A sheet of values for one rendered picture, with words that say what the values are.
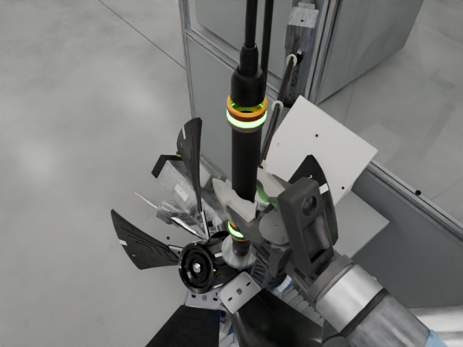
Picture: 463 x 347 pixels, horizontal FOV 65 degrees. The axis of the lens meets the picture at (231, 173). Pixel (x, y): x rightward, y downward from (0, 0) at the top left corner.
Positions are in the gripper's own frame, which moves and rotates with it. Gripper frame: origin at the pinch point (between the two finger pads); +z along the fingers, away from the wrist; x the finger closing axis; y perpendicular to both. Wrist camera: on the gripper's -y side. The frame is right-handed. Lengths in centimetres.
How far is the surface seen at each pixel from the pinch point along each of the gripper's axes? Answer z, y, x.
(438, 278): -34, 88, 70
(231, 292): -1.9, 42.2, -1.8
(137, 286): 67, 160, -14
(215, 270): 2.3, 35.2, -2.8
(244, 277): -1.0, 42.2, 3.1
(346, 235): -3, 75, 50
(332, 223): -10.8, 16.5, 14.9
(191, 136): 28.2, 22.6, 10.7
